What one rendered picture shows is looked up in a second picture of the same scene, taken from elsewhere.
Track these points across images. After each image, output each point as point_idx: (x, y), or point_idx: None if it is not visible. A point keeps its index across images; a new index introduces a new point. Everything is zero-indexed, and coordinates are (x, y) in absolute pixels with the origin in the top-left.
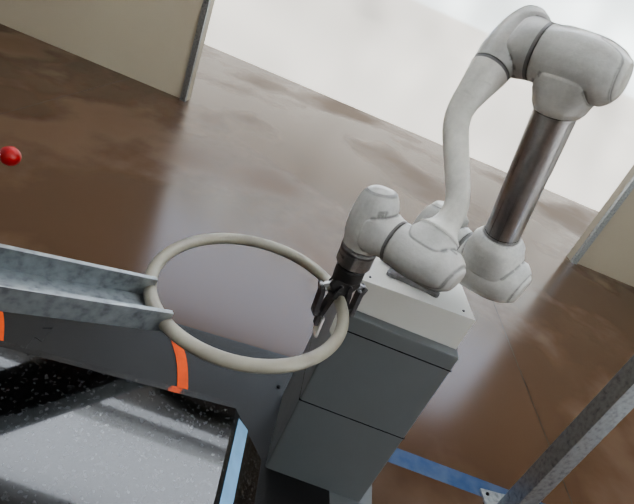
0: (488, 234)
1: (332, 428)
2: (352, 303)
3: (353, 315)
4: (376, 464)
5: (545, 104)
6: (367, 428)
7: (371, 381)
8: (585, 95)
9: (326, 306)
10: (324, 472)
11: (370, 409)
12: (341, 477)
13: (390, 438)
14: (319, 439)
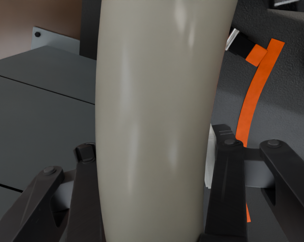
0: None
1: (79, 88)
2: (40, 239)
3: (40, 174)
4: (19, 58)
5: None
6: (27, 81)
7: (9, 122)
8: None
9: (237, 185)
10: (86, 64)
11: (18, 95)
12: (65, 58)
13: None
14: (95, 83)
